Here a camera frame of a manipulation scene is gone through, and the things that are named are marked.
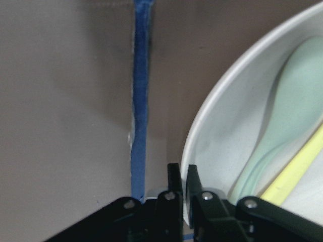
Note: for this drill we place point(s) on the yellow plastic fork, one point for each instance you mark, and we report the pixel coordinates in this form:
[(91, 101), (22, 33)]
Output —
[(283, 185)]

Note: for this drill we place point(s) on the white round plate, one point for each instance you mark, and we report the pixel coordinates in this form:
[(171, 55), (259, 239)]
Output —
[(233, 118)]

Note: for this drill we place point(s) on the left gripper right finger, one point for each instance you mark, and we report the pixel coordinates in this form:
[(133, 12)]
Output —
[(251, 219)]

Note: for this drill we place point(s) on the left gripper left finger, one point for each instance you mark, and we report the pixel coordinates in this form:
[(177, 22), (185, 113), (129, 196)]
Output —
[(127, 219)]

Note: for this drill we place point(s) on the light green plastic spoon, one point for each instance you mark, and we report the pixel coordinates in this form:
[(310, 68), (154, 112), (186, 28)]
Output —
[(297, 107)]

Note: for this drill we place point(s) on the brown paper table cover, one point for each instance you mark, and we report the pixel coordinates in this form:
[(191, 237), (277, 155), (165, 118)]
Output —
[(67, 96)]

